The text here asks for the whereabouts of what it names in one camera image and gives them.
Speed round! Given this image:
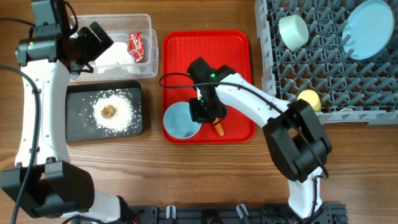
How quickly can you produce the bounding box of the orange carrot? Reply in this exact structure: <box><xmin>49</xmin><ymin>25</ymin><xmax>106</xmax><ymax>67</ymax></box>
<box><xmin>213</xmin><ymin>118</ymin><xmax>224</xmax><ymax>136</ymax></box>

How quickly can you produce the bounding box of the small light blue bowl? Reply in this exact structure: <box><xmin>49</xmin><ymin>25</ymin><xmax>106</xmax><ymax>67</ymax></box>
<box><xmin>163</xmin><ymin>101</ymin><xmax>201</xmax><ymax>139</ymax></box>

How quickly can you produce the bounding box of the white tissue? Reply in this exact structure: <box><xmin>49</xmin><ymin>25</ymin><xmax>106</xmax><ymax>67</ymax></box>
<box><xmin>95</xmin><ymin>42</ymin><xmax>134</xmax><ymax>65</ymax></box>

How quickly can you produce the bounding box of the red snack wrapper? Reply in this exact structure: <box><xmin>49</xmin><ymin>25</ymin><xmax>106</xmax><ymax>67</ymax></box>
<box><xmin>127</xmin><ymin>32</ymin><xmax>144</xmax><ymax>63</ymax></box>

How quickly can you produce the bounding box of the brown food scrap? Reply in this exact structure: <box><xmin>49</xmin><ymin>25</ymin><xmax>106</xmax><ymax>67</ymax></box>
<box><xmin>101</xmin><ymin>105</ymin><xmax>116</xmax><ymax>119</ymax></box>

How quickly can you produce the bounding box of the yellow plastic cup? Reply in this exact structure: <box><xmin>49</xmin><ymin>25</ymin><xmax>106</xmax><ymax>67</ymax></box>
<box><xmin>297</xmin><ymin>90</ymin><xmax>322</xmax><ymax>112</ymax></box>

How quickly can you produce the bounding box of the green bowl with rice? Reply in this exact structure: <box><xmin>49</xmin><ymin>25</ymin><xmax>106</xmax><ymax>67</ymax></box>
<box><xmin>279</xmin><ymin>14</ymin><xmax>309</xmax><ymax>51</ymax></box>

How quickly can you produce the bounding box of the large light blue plate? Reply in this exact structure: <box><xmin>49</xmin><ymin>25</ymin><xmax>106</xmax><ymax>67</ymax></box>
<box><xmin>341</xmin><ymin>0</ymin><xmax>395</xmax><ymax>60</ymax></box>

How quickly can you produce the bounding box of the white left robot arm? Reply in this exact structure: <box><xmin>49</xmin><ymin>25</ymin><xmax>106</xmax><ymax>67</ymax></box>
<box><xmin>1</xmin><ymin>1</ymin><xmax>133</xmax><ymax>223</ymax></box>

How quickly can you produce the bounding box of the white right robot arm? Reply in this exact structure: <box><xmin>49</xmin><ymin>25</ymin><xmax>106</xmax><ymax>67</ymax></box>
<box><xmin>187</xmin><ymin>57</ymin><xmax>332</xmax><ymax>221</ymax></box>

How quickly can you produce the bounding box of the clear plastic waste bin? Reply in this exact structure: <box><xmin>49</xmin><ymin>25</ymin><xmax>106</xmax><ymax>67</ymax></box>
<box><xmin>71</xmin><ymin>14</ymin><xmax>159</xmax><ymax>82</ymax></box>

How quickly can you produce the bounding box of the grey dishwasher rack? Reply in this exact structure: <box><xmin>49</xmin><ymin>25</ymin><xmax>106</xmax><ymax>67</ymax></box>
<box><xmin>254</xmin><ymin>0</ymin><xmax>397</xmax><ymax>124</ymax></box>

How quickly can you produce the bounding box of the black rectangular tray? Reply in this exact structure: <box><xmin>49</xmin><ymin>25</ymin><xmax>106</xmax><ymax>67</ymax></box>
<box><xmin>63</xmin><ymin>80</ymin><xmax>144</xmax><ymax>143</ymax></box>

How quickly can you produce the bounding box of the red plastic tray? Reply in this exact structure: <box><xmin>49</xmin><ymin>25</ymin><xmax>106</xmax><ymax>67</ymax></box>
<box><xmin>162</xmin><ymin>30</ymin><xmax>256</xmax><ymax>144</ymax></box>

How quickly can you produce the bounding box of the pile of white rice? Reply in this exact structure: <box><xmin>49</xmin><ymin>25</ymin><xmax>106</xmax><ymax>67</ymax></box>
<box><xmin>77</xmin><ymin>89</ymin><xmax>142</xmax><ymax>138</ymax></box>

